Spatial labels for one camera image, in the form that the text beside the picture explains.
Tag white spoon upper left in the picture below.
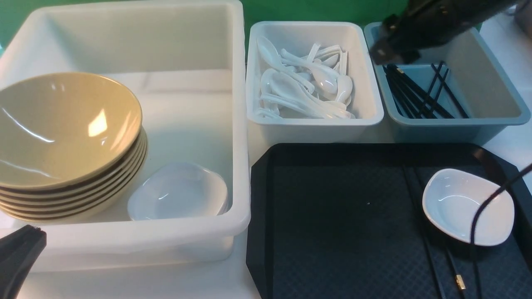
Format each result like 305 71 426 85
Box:
256 36 315 93

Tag black chopsticks bundle in bin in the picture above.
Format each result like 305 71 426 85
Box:
383 63 455 119

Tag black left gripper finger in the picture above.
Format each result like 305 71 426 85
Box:
0 225 47 299

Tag tan noodle bowl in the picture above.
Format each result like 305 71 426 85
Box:
0 72 143 190

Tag white small dish in tub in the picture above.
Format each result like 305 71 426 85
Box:
127 162 229 221

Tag black chopstick gold band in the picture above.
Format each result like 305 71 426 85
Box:
444 245 467 299

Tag large white plastic tub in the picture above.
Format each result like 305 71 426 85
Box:
1 0 251 273

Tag black textured serving tray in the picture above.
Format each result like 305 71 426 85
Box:
246 144 519 299

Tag green backdrop cloth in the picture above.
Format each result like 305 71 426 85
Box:
0 0 408 48

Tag grey-blue chopstick bin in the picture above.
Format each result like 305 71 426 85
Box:
374 29 531 145

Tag white spoon bin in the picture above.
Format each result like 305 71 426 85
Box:
246 21 384 150

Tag white ceramic soup spoon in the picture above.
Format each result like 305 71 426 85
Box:
270 72 355 119

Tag white spoon centre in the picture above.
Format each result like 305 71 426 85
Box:
281 49 340 93

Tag white spoon right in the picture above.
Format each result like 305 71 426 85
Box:
335 75 353 105

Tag top stacked tan bowl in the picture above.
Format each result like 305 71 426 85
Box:
1 129 147 200

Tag crossed black chopstick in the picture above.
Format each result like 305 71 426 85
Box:
431 61 469 119

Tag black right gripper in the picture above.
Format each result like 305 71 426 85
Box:
369 0 517 66

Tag white small dish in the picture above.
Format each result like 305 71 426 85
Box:
422 169 515 246
127 162 229 221

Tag stacked tan bowl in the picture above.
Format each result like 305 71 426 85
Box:
1 143 149 223
1 129 147 200
0 133 147 207
1 141 148 218

